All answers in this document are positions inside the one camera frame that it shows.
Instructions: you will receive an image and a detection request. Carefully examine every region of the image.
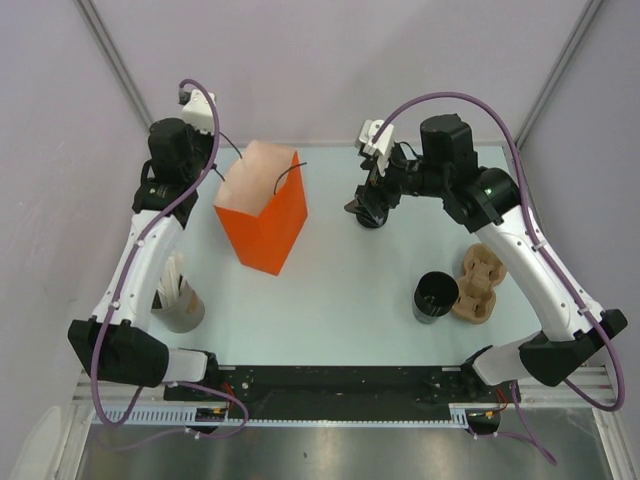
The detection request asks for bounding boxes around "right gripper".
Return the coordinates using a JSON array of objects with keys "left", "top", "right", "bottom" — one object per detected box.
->
[{"left": 345, "top": 142, "right": 449, "bottom": 226}]

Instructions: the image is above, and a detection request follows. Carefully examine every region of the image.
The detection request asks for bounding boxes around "orange paper bag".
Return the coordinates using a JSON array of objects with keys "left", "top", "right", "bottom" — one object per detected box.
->
[{"left": 213, "top": 140, "right": 308, "bottom": 276}]

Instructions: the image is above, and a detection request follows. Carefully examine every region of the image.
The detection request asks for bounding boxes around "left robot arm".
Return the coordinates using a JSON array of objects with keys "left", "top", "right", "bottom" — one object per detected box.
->
[{"left": 67, "top": 118, "right": 221, "bottom": 400}]

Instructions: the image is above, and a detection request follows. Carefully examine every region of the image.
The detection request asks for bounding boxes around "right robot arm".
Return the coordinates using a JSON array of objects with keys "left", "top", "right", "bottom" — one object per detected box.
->
[{"left": 345, "top": 114, "right": 628, "bottom": 401}]

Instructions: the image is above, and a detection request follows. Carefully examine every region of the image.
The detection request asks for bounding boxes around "black coffee cup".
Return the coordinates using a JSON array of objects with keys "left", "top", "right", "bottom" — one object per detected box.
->
[{"left": 412, "top": 271, "right": 459, "bottom": 324}]

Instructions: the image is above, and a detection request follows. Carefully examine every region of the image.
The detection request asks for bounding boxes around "black ribbed cup stack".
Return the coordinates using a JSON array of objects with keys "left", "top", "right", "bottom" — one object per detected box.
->
[{"left": 356, "top": 212, "right": 388, "bottom": 230}]

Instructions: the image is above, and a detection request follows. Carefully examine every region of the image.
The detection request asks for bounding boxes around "white straws bundle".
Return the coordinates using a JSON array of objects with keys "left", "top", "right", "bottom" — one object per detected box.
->
[{"left": 156, "top": 253, "right": 184, "bottom": 308}]

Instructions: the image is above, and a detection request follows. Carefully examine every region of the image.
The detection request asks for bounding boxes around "grey straw holder cup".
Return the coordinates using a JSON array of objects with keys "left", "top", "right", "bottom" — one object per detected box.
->
[{"left": 151, "top": 280, "right": 205, "bottom": 334}]

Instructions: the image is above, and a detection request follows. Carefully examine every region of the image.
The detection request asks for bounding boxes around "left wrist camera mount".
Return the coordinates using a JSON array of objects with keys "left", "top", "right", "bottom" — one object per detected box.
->
[{"left": 179, "top": 88, "right": 214, "bottom": 135}]

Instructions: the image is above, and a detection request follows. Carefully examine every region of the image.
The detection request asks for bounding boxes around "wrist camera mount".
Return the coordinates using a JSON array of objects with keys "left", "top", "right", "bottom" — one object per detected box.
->
[
  {"left": 179, "top": 88, "right": 214, "bottom": 135},
  {"left": 355, "top": 119, "right": 394, "bottom": 176}
]

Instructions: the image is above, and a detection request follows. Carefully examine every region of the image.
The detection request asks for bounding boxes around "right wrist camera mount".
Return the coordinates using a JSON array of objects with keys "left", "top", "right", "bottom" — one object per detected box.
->
[{"left": 355, "top": 119, "right": 394, "bottom": 176}]

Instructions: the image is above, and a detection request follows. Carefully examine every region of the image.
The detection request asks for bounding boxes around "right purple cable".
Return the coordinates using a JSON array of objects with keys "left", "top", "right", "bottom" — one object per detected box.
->
[{"left": 375, "top": 91, "right": 627, "bottom": 466}]

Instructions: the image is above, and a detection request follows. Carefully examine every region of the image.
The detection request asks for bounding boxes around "purple cable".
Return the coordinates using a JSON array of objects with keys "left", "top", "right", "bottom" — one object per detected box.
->
[
  {"left": 375, "top": 91, "right": 627, "bottom": 466},
  {"left": 90, "top": 78, "right": 250, "bottom": 451}
]

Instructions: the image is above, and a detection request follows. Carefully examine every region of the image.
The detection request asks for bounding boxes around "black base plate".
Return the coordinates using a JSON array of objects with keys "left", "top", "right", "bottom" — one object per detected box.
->
[{"left": 164, "top": 364, "right": 521, "bottom": 420}]

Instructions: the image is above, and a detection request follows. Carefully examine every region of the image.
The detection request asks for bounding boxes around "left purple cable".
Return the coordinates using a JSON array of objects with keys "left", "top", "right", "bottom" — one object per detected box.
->
[{"left": 90, "top": 78, "right": 250, "bottom": 451}]

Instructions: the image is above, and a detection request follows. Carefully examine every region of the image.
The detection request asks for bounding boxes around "grey slotted cable duct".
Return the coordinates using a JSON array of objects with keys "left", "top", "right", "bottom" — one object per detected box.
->
[{"left": 92, "top": 403, "right": 481, "bottom": 428}]

